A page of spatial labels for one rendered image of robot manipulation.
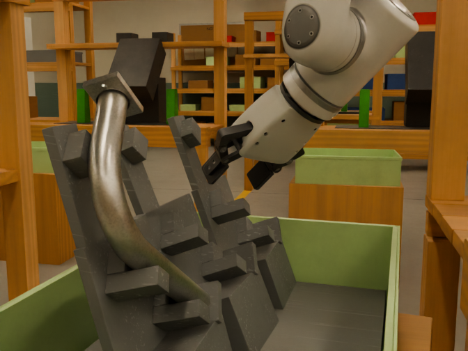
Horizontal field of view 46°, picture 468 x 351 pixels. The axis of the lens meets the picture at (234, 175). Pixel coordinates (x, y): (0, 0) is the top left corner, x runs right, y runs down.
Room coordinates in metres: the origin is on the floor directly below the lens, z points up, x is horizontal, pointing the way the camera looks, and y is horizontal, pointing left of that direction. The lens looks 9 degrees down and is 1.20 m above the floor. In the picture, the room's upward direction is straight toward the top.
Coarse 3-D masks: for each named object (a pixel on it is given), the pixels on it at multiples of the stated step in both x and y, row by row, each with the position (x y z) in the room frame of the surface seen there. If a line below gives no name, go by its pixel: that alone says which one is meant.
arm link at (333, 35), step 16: (288, 0) 0.63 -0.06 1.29; (304, 0) 0.61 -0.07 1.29; (320, 0) 0.60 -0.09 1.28; (336, 0) 0.60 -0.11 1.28; (288, 16) 0.62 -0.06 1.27; (304, 16) 0.61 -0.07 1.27; (320, 16) 0.60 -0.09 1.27; (336, 16) 0.60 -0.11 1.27; (352, 16) 0.63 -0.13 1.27; (288, 32) 0.62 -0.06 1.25; (304, 32) 0.60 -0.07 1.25; (320, 32) 0.60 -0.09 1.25; (336, 32) 0.60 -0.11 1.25; (352, 32) 0.62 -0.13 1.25; (288, 48) 0.62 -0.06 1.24; (304, 48) 0.61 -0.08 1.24; (320, 48) 0.60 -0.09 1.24; (336, 48) 0.61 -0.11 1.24; (352, 48) 0.62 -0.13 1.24; (304, 64) 0.62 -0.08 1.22; (320, 64) 0.62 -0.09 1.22; (336, 64) 0.63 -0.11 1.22
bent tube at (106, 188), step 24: (96, 96) 0.57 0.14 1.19; (120, 96) 0.56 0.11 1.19; (96, 120) 0.54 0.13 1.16; (120, 120) 0.54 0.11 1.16; (96, 144) 0.51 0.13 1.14; (120, 144) 0.53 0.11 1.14; (96, 168) 0.50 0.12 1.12; (120, 168) 0.51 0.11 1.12; (96, 192) 0.49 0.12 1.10; (120, 192) 0.50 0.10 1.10; (120, 216) 0.49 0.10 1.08; (120, 240) 0.49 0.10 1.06; (144, 240) 0.52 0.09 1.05; (144, 264) 0.52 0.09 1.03; (168, 264) 0.55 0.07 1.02; (192, 288) 0.59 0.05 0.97
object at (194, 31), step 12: (180, 24) 11.79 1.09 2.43; (192, 24) 11.73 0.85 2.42; (204, 24) 11.68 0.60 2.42; (228, 24) 11.56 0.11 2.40; (240, 24) 11.51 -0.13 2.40; (192, 36) 11.73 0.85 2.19; (204, 36) 11.67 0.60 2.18; (204, 48) 11.67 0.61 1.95; (228, 48) 11.56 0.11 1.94; (240, 48) 11.51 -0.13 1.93; (192, 60) 11.73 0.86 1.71; (204, 60) 11.67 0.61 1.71; (192, 72) 11.73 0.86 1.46; (204, 72) 11.68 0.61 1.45; (228, 72) 11.57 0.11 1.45; (240, 72) 11.52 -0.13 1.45
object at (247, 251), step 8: (232, 248) 0.82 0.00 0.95; (240, 248) 0.81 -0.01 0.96; (248, 248) 0.80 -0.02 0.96; (224, 256) 0.81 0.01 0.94; (240, 256) 0.80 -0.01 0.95; (248, 256) 0.79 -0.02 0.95; (256, 256) 0.80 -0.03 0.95; (248, 264) 0.78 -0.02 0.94; (256, 264) 0.79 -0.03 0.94; (248, 272) 0.78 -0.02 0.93; (256, 272) 0.78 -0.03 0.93; (224, 280) 0.79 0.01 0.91
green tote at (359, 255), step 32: (288, 224) 0.97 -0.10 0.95; (320, 224) 0.96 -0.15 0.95; (352, 224) 0.94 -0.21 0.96; (384, 224) 0.94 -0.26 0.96; (288, 256) 0.97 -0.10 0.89; (320, 256) 0.96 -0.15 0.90; (352, 256) 0.94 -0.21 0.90; (384, 256) 0.92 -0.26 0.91; (32, 288) 0.63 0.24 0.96; (64, 288) 0.67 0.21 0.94; (384, 288) 0.92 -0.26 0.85; (0, 320) 0.56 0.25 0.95; (32, 320) 0.61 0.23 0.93; (64, 320) 0.67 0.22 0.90; (384, 320) 0.90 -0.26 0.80
